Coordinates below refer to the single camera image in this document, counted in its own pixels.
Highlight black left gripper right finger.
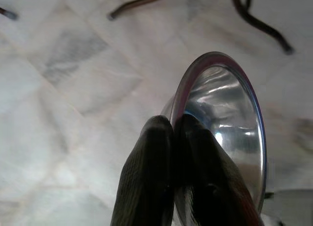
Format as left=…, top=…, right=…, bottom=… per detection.
left=174, top=113, right=261, bottom=226

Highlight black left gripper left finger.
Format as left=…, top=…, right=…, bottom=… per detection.
left=110, top=114, right=176, bottom=226

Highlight stainless steel bowl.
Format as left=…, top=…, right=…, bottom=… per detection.
left=160, top=51, right=268, bottom=226

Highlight marble pattern folding table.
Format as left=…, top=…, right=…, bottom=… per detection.
left=107, top=0, right=294, bottom=55

